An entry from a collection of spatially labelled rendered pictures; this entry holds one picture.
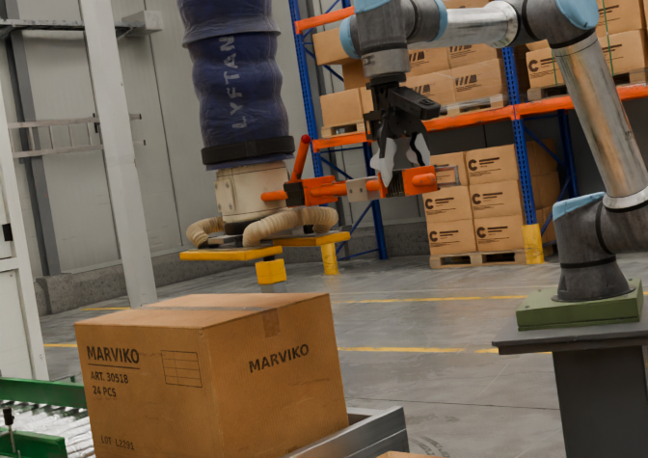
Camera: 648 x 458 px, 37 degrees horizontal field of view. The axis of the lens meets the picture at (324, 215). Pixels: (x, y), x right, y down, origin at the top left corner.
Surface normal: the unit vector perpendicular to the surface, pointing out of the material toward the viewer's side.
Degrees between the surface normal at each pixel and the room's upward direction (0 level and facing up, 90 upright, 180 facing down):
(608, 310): 90
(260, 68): 72
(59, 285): 90
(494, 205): 92
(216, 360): 90
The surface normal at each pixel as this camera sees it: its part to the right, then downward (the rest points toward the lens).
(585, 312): -0.34, 0.10
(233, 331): 0.68, -0.07
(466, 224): -0.64, 0.07
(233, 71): 0.11, -0.26
